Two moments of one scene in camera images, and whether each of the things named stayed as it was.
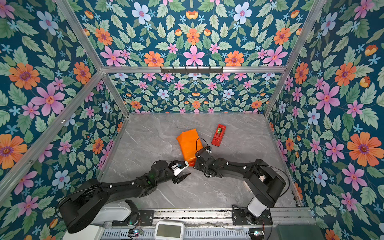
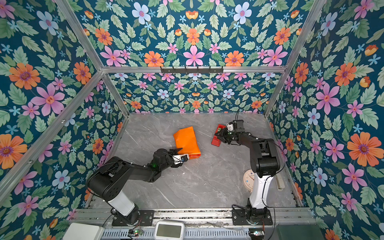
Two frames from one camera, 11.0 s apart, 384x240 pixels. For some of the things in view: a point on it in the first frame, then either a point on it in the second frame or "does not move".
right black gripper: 196,165 → 222,137
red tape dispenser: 219,134 does not move
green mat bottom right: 299,232 does not move
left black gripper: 179,179 → 172,152
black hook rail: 192,69 does not move
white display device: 169,230 does not move
